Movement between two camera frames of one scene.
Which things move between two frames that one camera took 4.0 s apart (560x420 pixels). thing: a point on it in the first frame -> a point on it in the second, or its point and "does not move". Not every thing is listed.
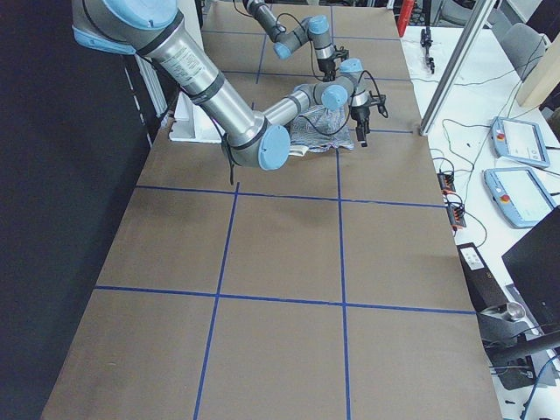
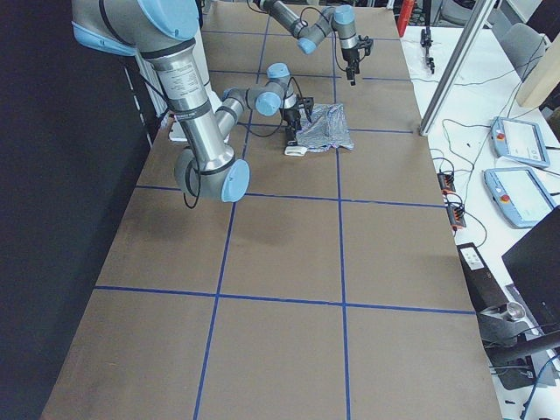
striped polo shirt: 320,129 does not move
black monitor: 533,265 does not move
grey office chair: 525,47 does not move
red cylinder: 404,16 does not move
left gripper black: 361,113 -> 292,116
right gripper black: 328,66 -> 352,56
